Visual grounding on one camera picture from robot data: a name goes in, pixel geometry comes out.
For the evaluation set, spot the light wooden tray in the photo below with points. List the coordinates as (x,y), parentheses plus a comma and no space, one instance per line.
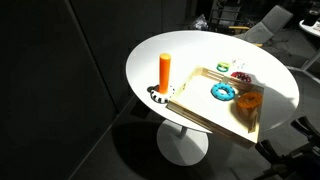
(199,100)

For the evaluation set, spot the orange cylinder peg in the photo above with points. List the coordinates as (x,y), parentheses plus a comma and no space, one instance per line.
(164,73)

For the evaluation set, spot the grey crumpled bag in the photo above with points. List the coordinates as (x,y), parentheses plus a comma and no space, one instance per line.
(200,23)

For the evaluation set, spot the red and green toy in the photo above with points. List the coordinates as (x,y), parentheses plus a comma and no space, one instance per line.
(245,77)

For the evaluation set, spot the dark metal shelf rack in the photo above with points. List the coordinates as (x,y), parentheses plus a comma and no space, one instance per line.
(230,13)

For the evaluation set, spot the grey reclining chair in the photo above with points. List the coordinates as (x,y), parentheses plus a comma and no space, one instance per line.
(266,28)

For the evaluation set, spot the black clamp stand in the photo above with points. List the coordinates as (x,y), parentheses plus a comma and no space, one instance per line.
(300,156)

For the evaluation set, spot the white round table pedestal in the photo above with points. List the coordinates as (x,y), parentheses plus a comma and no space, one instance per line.
(181,146)

